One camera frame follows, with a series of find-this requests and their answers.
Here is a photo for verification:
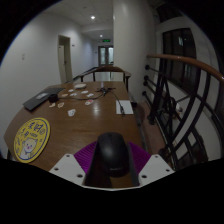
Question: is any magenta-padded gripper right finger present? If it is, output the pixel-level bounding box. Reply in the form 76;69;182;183
126;141;175;188

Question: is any pale side door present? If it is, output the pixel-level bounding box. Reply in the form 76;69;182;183
57;34;73;84

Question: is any black computer mouse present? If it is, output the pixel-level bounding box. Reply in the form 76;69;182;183
96;132;131;178

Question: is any round yellow cartoon mouse pad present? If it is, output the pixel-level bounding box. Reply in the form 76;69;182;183
13;117;52;164

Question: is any glass double door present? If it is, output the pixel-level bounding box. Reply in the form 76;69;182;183
97;45;114;66

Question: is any small black box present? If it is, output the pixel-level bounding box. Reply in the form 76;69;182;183
48;93;60;104

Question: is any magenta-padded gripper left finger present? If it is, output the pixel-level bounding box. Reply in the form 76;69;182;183
49;141;102;188

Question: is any black cable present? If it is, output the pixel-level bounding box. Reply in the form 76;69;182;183
107;89;126;116
57;86;117;101

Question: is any dark wooden armchair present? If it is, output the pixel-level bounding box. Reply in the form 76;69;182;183
72;65;132;92

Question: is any dark framed window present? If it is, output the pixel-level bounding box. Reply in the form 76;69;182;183
161;28;198;88

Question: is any black closed laptop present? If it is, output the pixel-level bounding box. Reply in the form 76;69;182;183
22;86;65;112

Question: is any black railing with wooden handrail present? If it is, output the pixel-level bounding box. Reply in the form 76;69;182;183
142;53;224;171

